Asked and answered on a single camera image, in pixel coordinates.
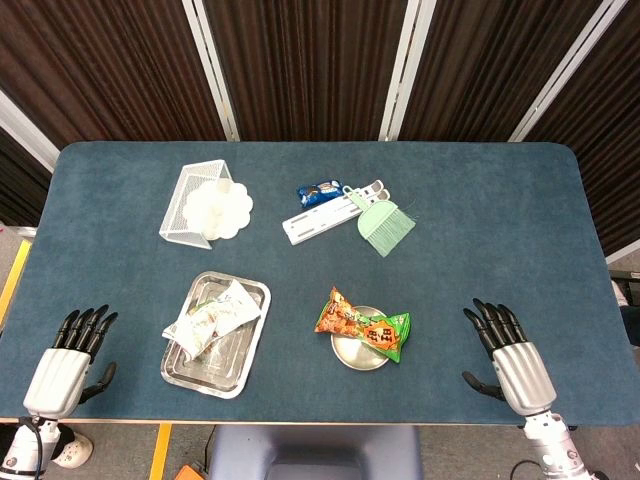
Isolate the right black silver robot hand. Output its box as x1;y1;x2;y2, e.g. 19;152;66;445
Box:
460;298;559;417

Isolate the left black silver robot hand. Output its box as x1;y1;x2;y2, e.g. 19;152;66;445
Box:
22;303;120;417

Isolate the white snack packet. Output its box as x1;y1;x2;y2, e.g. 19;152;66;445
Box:
162;278;262;361

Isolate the orange green snack packet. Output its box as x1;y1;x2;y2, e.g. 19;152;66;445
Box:
314;286;412;365

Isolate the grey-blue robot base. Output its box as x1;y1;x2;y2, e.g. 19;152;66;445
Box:
207;424;424;480

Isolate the white clog shoe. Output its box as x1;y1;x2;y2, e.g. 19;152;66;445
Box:
52;427;95;469

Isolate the blue felt table cover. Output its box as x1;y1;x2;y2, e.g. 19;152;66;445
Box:
0;141;640;426

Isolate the rectangular stainless steel tray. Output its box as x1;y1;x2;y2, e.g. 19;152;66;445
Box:
159;270;273;400

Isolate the round stainless steel plate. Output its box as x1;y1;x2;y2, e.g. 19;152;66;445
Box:
330;305;394;371

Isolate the brown slatted partition panel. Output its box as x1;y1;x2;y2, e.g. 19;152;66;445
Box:
509;0;640;264
0;0;240;149
182;0;435;143
0;89;60;227
379;0;629;144

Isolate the green hand brush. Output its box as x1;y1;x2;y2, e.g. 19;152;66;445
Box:
341;184;417;259

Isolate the white scalloped coaster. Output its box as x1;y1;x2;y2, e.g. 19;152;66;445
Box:
184;178;255;241

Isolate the white plastic sealing clip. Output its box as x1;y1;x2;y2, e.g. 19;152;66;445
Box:
282;179;386;236
287;188;392;246

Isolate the blue snack wrapper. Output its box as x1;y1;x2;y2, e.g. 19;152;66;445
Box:
296;179;346;209

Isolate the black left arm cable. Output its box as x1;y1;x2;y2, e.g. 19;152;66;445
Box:
18;415;47;476

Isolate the white wire mesh rack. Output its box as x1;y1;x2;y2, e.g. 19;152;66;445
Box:
158;158;236;250

